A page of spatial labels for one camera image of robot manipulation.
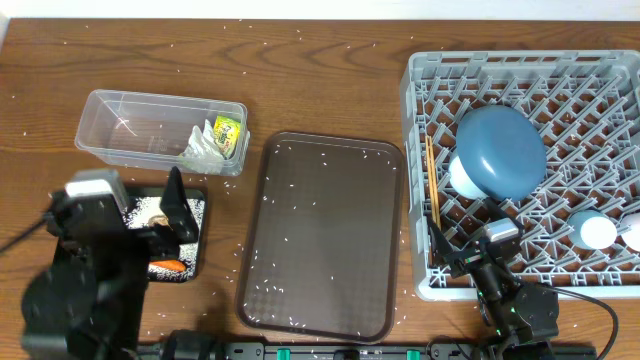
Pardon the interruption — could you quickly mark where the grey dishwasher rack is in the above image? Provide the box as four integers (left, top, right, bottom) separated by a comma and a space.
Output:
400, 50, 639, 301

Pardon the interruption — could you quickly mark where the clear plastic bin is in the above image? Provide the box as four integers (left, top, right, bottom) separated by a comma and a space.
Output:
75, 89, 250, 176

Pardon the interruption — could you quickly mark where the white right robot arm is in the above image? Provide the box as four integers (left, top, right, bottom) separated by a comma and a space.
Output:
427, 199, 559, 359

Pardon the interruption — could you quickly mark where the blue plate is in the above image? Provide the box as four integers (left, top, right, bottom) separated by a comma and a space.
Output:
454, 105, 547, 201

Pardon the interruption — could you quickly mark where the light blue rice bowl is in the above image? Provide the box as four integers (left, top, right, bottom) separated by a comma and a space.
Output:
449, 153, 487, 200

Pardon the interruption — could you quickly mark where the orange carrot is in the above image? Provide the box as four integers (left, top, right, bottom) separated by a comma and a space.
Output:
150, 260, 186, 273

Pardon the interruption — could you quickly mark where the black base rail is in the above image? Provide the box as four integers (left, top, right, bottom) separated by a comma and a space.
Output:
137, 327, 599, 360

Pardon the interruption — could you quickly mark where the white wrapper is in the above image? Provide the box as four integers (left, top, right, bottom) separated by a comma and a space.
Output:
179, 120, 225, 175

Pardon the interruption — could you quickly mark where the brown food scrap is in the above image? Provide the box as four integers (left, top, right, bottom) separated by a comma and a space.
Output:
148, 215, 169, 227

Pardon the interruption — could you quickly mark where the green snack packet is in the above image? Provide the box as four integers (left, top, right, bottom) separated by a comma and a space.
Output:
213, 115, 242, 159

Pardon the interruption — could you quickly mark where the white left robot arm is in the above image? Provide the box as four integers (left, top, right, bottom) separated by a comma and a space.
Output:
21, 168, 199, 359

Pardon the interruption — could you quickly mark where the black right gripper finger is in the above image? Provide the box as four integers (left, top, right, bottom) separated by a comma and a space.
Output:
427, 217, 452, 260
483, 198, 524, 231

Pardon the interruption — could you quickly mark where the black waste tray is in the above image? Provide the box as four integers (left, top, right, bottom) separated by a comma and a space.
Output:
52, 187, 209, 284

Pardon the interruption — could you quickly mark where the pink cup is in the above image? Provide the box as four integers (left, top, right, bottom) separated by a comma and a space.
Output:
621, 213, 640, 252

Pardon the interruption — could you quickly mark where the brown serving tray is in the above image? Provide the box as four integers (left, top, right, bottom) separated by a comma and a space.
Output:
236, 132, 404, 343

